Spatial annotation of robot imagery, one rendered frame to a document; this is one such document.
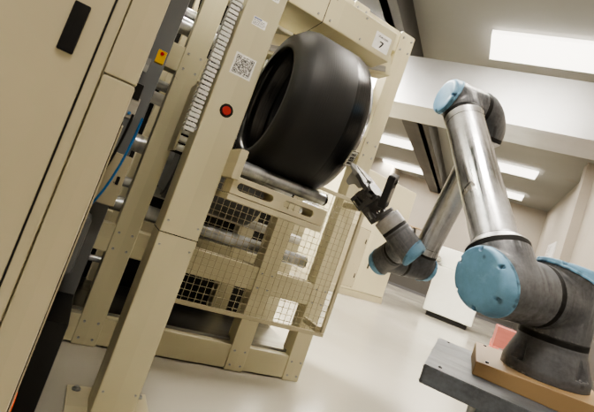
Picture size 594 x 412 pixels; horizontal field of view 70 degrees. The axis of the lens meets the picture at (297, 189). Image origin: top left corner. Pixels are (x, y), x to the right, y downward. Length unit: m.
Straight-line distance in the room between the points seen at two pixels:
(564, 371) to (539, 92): 4.11
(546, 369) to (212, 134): 1.11
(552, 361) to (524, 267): 0.23
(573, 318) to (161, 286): 1.13
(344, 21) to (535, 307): 1.40
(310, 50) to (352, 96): 0.20
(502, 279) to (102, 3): 0.89
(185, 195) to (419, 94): 3.98
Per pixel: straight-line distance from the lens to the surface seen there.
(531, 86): 5.09
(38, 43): 0.72
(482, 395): 1.00
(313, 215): 1.46
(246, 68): 1.49
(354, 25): 2.03
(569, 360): 1.18
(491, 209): 1.13
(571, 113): 5.02
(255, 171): 1.39
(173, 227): 1.42
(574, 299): 1.14
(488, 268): 1.02
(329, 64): 1.41
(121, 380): 1.56
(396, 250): 1.41
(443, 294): 8.75
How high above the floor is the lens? 0.78
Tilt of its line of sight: 5 degrees up
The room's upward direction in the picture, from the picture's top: 20 degrees clockwise
